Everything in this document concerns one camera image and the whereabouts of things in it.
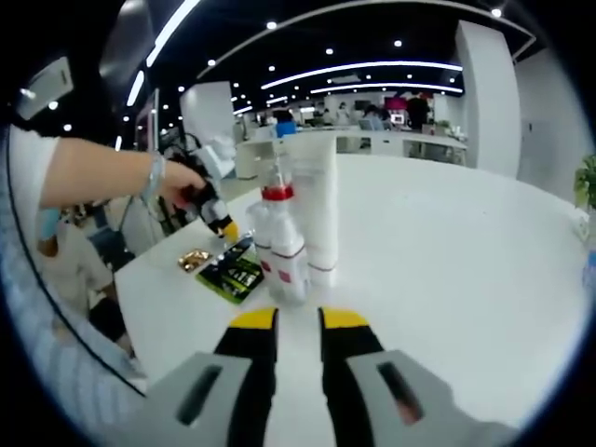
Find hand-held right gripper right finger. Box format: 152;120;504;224
318;305;521;447

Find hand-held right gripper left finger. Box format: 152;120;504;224
100;306;280;447

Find white skincare bottle red square label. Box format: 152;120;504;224
266;199;310;306
245;201;276;285

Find white skincare bottle red collar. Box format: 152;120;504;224
259;151;299;220

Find white skincare tube red line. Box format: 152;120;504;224
291;138;340;288

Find person's left hand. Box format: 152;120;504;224
157;160;210;209

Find gold wrapped candies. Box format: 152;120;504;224
176;249;216;274

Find green snack packet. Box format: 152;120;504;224
194;236;265;306

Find open laptop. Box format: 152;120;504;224
137;88;162;155

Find blue white checked partition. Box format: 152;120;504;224
0;241;150;429

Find long white counter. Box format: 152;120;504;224
236;129;469;181

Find person's white shirt torso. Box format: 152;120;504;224
8;125;137;362

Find ceiling air vent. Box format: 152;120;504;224
17;58;76;120

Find green potted plant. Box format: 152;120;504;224
573;154;596;211

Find pale wrist bracelet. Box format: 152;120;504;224
139;152;168;209

